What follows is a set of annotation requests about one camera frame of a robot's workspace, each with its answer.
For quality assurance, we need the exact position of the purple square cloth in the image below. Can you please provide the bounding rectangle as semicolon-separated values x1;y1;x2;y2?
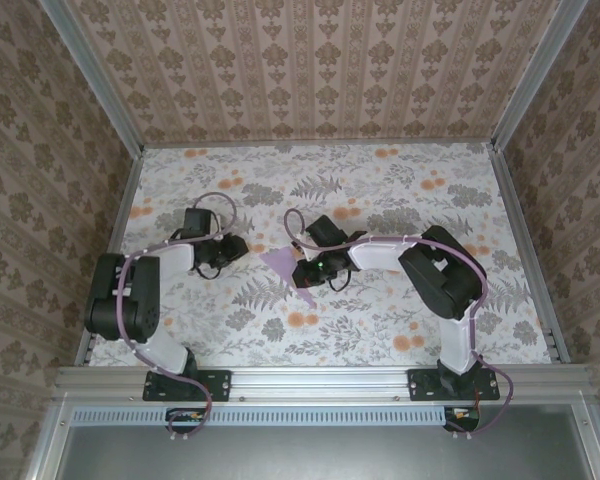
257;246;318;309

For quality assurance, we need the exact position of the floral patterned table cover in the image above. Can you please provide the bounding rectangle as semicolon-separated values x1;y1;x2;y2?
87;144;556;367

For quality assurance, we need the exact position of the black connector board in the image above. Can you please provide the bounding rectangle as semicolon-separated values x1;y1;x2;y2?
165;407;205;435

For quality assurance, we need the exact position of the grey metal panel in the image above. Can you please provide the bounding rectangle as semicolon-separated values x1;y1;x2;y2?
54;424;600;480

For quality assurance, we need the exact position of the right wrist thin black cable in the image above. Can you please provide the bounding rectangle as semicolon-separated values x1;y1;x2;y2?
326;271;355;295

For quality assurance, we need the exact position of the wrist thin black cable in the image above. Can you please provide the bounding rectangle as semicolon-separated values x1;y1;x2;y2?
191;263;227;281
326;271;355;295

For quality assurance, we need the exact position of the left wrist thin black cable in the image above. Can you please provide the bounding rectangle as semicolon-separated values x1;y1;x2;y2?
191;263;227;281

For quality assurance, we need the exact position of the wide aluminium mounting rail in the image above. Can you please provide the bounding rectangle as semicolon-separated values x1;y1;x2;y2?
54;364;594;401

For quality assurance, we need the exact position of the long aluminium frame rail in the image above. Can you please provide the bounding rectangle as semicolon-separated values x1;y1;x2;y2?
74;147;146;366
489;142;572;365

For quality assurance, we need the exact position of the thin aluminium frame rail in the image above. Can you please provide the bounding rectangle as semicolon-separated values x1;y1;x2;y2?
142;141;496;150

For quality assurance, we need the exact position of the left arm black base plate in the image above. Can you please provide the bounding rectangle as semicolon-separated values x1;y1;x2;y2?
143;368;232;403

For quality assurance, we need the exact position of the grey slotted cable duct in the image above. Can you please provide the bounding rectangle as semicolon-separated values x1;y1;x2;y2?
71;405;481;427

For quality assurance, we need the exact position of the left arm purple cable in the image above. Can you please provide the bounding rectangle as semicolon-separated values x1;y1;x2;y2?
115;192;239;443

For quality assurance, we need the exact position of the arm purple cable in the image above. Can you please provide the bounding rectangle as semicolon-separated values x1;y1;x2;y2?
115;192;239;443
283;208;517;441

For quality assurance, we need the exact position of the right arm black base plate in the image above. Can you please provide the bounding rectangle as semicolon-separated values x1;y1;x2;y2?
408;367;502;403

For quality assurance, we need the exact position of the aluminium corner post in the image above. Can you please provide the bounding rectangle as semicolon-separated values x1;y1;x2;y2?
490;0;595;151
39;0;147;154

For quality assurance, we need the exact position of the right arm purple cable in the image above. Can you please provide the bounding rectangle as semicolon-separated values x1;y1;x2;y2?
283;208;517;441

